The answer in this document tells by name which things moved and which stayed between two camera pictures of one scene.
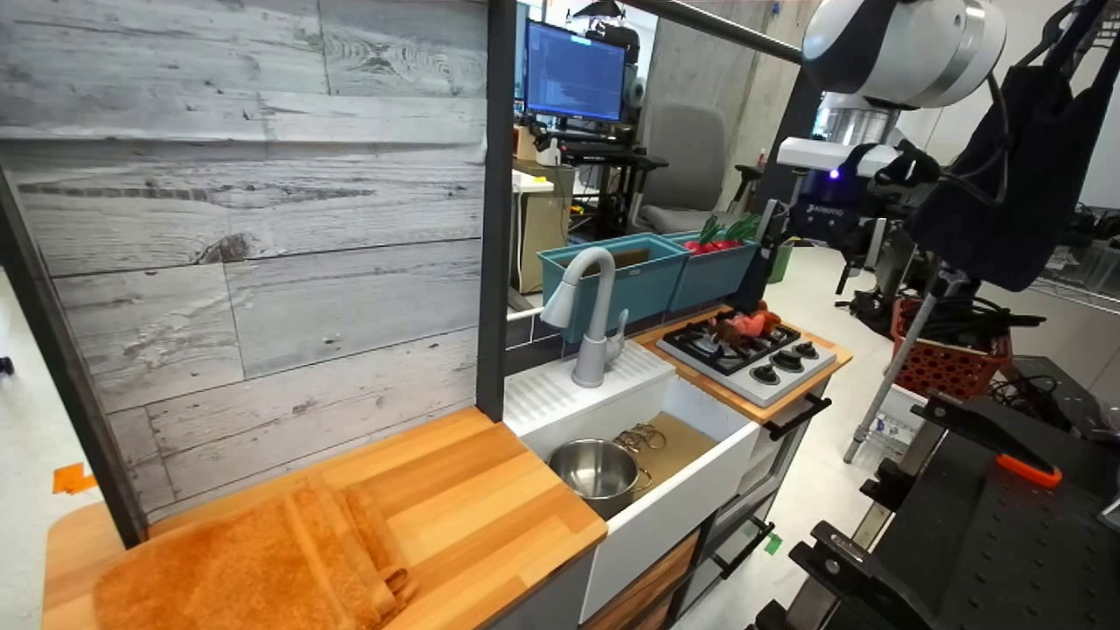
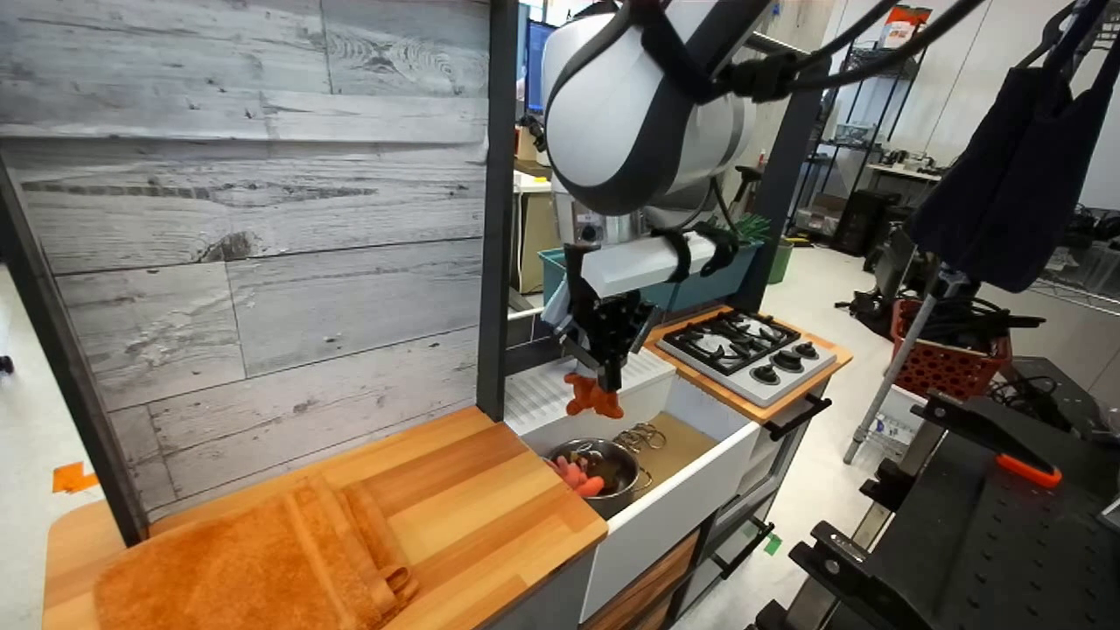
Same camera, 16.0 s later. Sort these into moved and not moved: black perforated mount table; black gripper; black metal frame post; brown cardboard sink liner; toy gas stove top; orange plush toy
Moved: orange plush toy; black gripper
Not moved: toy gas stove top; black metal frame post; brown cardboard sink liner; black perforated mount table
